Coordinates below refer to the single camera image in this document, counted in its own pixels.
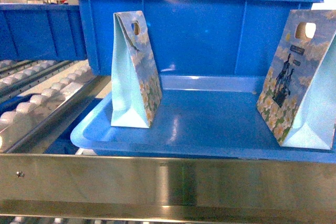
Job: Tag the flower gift bag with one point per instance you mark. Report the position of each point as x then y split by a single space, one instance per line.
297 101
136 87

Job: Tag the white roller conveyor track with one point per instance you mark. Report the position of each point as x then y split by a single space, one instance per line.
17 123

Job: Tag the blue plastic tray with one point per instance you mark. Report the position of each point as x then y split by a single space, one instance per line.
199 117

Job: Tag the large blue bin behind tray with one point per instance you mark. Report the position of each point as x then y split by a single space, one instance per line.
195 37

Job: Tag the blue bin at left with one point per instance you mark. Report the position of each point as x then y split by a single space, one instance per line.
41 32

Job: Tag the stainless steel rack rail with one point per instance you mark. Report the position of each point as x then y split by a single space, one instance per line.
167 189

